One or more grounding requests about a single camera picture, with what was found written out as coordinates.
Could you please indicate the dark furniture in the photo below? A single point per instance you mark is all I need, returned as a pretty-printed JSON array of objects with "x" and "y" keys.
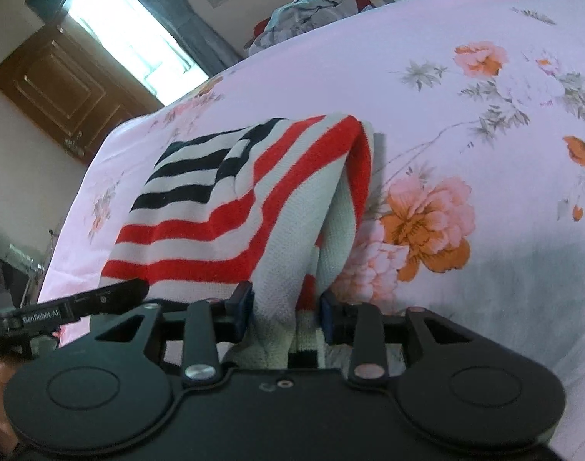
[{"x": 4, "y": 269}]

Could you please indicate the bright window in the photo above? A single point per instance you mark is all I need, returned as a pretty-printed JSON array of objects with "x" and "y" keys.
[{"x": 129, "y": 33}]

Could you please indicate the grey curtain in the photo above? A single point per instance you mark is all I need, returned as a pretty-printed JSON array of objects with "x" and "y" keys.
[{"x": 191, "y": 19}]

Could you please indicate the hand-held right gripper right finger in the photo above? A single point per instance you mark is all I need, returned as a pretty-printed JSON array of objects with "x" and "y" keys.
[{"x": 327, "y": 316}]

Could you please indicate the crumpled grey cloth pile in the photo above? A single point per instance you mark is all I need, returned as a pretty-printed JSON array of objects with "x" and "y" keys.
[{"x": 302, "y": 14}]

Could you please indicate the red black white striped sweater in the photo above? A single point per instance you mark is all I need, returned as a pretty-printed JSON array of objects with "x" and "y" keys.
[{"x": 215, "y": 201}]

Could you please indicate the red cloth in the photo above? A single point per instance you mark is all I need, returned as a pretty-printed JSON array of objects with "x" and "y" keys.
[{"x": 364, "y": 0}]

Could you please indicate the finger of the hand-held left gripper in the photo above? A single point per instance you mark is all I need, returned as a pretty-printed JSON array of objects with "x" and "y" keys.
[{"x": 114, "y": 295}]

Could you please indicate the pink floral bedsheet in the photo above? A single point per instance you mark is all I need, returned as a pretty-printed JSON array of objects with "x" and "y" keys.
[{"x": 321, "y": 57}]

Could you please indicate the brown wooden door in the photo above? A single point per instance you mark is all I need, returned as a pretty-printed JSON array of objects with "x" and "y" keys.
[{"x": 66, "y": 86}]

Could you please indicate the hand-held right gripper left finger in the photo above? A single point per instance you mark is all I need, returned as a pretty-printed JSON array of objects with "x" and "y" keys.
[{"x": 244, "y": 308}]

